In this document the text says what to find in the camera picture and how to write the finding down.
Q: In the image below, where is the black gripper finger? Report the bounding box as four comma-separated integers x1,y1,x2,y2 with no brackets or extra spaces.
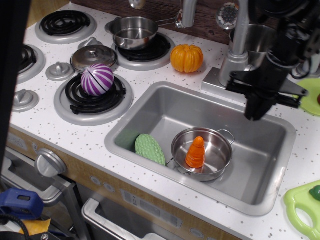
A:
256,96,277,121
244,93,260,121

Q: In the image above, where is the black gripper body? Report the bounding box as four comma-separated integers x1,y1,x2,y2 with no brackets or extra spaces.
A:
226,48,308,108

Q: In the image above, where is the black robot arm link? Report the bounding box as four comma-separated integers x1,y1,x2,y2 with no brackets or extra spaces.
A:
0,0,31,164

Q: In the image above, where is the silver toy faucet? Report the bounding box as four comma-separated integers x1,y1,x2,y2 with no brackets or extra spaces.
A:
181,0,262,101

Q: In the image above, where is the green plastic plate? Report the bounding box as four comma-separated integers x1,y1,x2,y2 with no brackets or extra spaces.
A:
297,78,320,116

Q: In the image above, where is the steel cup behind faucet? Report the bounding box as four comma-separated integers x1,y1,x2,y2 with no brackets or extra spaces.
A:
228,24,277,72

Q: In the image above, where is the steel pan in sink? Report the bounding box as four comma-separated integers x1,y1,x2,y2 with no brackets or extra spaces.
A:
166,127,235,182

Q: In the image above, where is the grey toy sink basin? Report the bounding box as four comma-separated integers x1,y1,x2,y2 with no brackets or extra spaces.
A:
105,82,296,216

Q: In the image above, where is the orange toy carrot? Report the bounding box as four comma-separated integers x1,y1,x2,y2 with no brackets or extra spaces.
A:
185,136,206,169

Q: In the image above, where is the hanging steel skimmer spoon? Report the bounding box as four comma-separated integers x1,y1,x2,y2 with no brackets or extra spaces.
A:
215,2,239,30

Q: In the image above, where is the orange toy pumpkin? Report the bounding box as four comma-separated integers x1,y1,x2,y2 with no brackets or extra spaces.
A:
170,44,204,73

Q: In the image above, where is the green plastic cutting board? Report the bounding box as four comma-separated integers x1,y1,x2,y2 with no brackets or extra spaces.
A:
283,180,320,240

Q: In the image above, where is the dark green toy vegetable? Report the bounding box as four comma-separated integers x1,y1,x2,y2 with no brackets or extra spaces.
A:
309,185,320,201

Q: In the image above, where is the back right black burner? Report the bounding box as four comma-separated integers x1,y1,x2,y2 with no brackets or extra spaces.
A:
111,33,176,71

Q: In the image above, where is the black burner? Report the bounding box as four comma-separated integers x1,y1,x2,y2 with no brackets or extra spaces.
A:
35,10,97,45
16,44,46,85
111,33,176,71
54,73,133,127

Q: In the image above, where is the green toy bitter gourd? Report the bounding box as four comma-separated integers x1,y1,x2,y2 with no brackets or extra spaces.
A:
134,134,166,166

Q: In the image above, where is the steel pot on burner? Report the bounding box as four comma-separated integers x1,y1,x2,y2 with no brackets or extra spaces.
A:
104,16,159,51

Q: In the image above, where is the hanging steel ladle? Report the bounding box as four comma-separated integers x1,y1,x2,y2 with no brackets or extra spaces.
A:
128,0,147,10

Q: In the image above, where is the purple white striped ball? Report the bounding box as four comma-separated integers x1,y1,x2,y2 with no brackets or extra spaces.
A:
80,63,115,97

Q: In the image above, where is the steel pot lid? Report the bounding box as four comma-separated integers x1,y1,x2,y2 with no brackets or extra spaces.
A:
70,45,118,73

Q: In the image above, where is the front right black burner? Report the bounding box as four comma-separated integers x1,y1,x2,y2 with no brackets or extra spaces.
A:
54,73,133,127

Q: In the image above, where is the grey stove knob on counter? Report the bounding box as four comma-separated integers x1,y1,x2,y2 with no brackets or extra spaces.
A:
45,62,75,82

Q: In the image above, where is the back left black burner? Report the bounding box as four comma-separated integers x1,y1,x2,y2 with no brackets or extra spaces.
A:
35,10,97,45

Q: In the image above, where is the grey oven front knob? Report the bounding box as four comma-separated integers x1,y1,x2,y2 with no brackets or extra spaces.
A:
34,148,68,178

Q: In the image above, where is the front left black burner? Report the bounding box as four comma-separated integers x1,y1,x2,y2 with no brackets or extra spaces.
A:
16,44,46,85

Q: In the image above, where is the grey post with base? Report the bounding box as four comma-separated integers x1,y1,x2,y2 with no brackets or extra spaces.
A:
290,59,311,80

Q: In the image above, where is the silver oven door handle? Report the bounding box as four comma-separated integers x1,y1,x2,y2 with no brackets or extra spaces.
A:
81,198,177,240

